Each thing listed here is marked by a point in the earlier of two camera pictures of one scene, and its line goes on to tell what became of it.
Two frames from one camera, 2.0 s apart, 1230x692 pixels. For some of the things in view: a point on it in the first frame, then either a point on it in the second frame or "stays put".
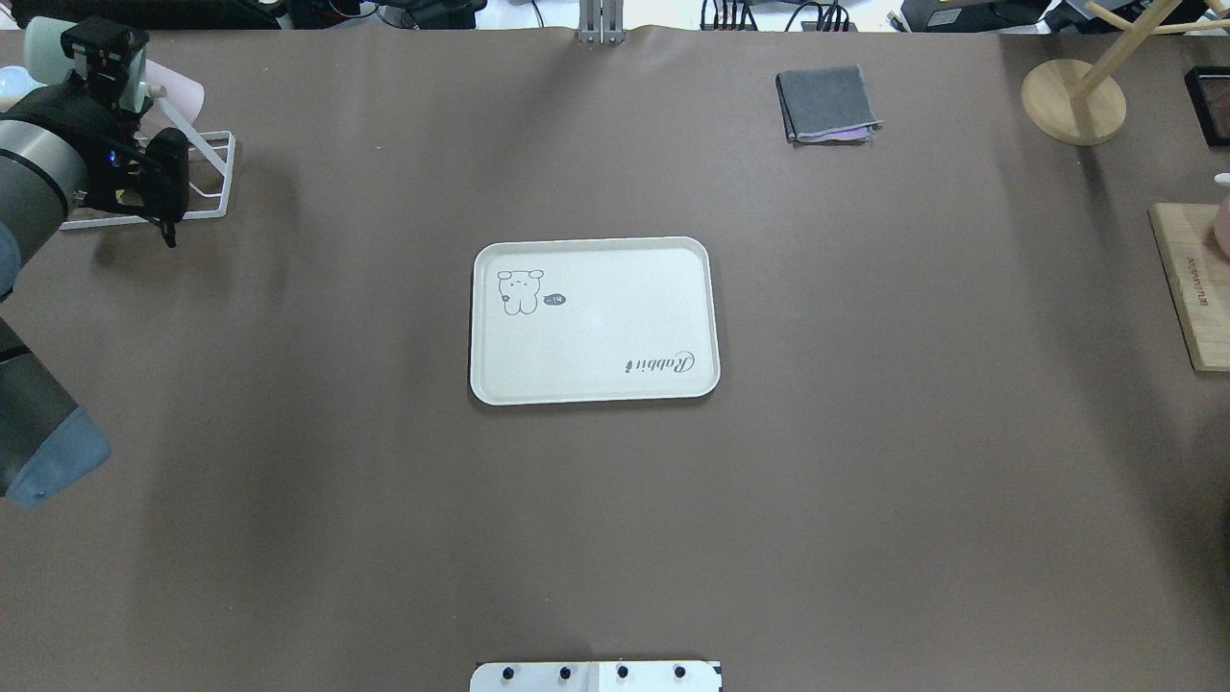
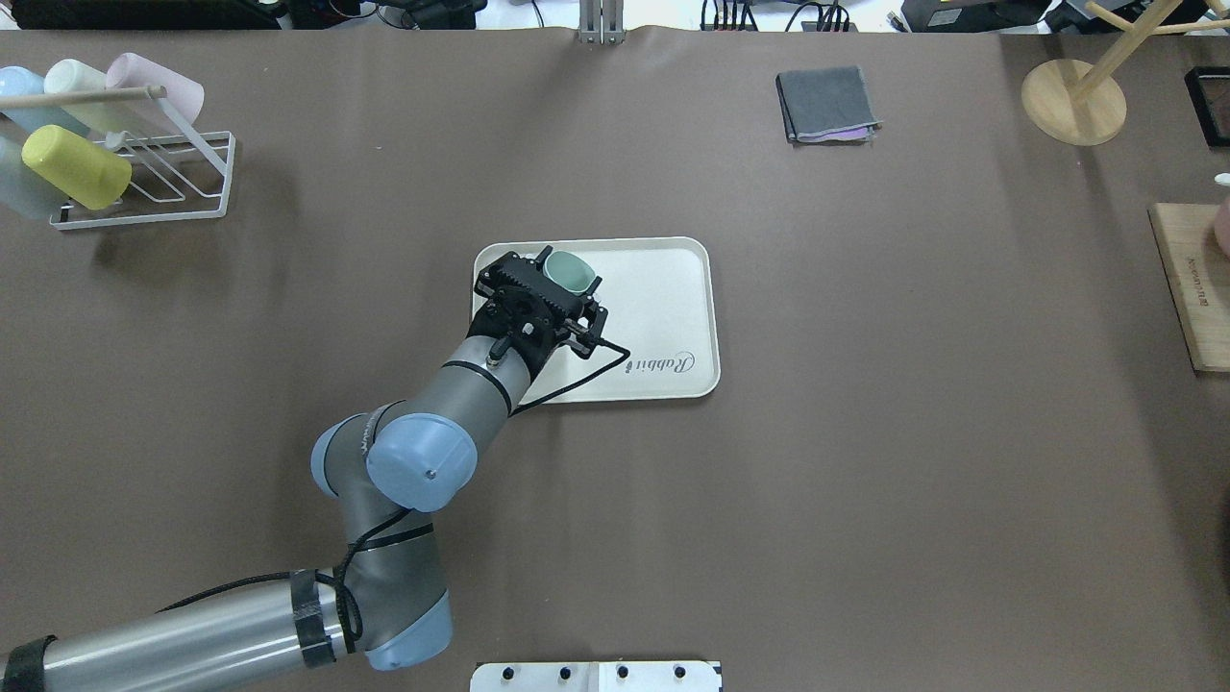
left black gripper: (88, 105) → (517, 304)
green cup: (48, 61) → (569, 272)
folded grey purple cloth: (826, 105) stays put
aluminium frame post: (602, 21) stays put
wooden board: (1198, 274) stays put
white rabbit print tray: (594, 321) stays put
